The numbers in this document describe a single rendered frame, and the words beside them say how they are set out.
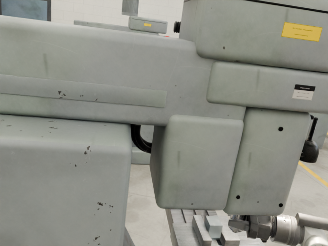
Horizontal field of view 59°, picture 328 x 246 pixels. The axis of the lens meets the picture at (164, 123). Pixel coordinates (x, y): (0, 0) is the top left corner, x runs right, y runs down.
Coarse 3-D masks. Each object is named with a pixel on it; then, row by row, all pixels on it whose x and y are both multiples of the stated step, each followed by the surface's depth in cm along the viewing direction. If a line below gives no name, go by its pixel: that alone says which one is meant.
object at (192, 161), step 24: (192, 120) 66; (216, 120) 67; (240, 120) 69; (168, 144) 68; (192, 144) 68; (216, 144) 69; (168, 168) 69; (192, 168) 70; (216, 168) 71; (168, 192) 71; (192, 192) 72; (216, 192) 73
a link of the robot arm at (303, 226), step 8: (296, 216) 88; (304, 216) 86; (312, 216) 86; (296, 224) 86; (304, 224) 85; (312, 224) 85; (320, 224) 84; (296, 232) 85; (304, 232) 86; (312, 232) 85; (320, 232) 85; (296, 240) 85; (304, 240) 86; (312, 240) 83; (320, 240) 83
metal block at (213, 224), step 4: (208, 216) 114; (212, 216) 115; (216, 216) 115; (208, 220) 112; (212, 220) 112; (216, 220) 113; (208, 224) 111; (212, 224) 110; (216, 224) 110; (220, 224) 110; (208, 228) 110; (212, 228) 110; (216, 228) 110; (220, 228) 110; (208, 232) 110; (212, 232) 110; (216, 232) 111; (220, 232) 111; (212, 236) 111; (216, 236) 111; (220, 236) 112
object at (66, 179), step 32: (0, 128) 55; (32, 128) 57; (64, 128) 59; (96, 128) 61; (128, 128) 65; (0, 160) 52; (32, 160) 53; (64, 160) 53; (96, 160) 54; (128, 160) 56; (0, 192) 54; (32, 192) 55; (64, 192) 56; (96, 192) 56; (0, 224) 56; (32, 224) 57; (64, 224) 58; (96, 224) 59
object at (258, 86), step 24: (216, 72) 63; (240, 72) 64; (264, 72) 65; (288, 72) 66; (312, 72) 67; (216, 96) 65; (240, 96) 66; (264, 96) 66; (288, 96) 67; (312, 96) 68
